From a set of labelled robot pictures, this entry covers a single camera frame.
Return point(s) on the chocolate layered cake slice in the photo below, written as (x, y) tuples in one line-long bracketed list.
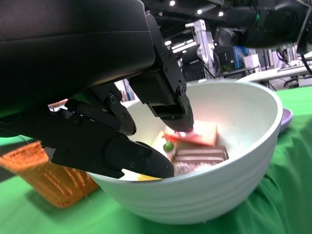
[(202, 156)]

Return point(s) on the green tablecloth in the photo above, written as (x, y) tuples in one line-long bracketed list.
[(280, 207)]

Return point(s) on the lavender plate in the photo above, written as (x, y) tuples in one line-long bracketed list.
[(286, 119)]

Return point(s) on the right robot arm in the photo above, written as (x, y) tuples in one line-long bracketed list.
[(268, 24)]

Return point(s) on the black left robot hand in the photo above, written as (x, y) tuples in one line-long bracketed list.
[(61, 48)]

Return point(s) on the fruit-topped cream cake slice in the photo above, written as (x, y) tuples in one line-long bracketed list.
[(168, 147)]

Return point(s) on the black office chair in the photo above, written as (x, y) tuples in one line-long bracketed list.
[(192, 61)]

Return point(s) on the orange wicker basket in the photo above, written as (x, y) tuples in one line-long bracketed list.
[(56, 185)]

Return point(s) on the salmon pink cake slice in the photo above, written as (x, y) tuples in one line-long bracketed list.
[(204, 134)]

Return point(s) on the grey-green bowl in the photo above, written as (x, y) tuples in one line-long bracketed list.
[(195, 195)]

